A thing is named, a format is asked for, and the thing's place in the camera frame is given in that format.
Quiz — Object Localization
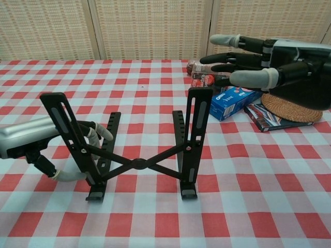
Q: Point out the black folding laptop stand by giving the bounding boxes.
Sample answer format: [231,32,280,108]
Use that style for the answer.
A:
[40,87,214,203]

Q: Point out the red white checked tablecloth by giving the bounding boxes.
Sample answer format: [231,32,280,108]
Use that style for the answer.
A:
[0,59,331,248]

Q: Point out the clear plastic box red items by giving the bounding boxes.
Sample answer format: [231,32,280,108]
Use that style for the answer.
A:
[190,63,231,89]

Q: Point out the round woven rattan coaster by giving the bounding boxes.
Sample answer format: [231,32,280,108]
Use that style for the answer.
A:
[260,92,323,123]

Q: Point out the dark red striped snack box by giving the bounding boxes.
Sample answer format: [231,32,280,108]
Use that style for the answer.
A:
[243,103,315,133]

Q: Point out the blue Oreo cookie box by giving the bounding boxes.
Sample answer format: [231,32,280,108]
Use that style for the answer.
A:
[208,86,264,121]

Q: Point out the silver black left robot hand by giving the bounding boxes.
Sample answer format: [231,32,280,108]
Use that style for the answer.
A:
[0,116,114,183]

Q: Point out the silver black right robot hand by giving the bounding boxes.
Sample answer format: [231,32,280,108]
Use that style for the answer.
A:
[200,33,331,111]

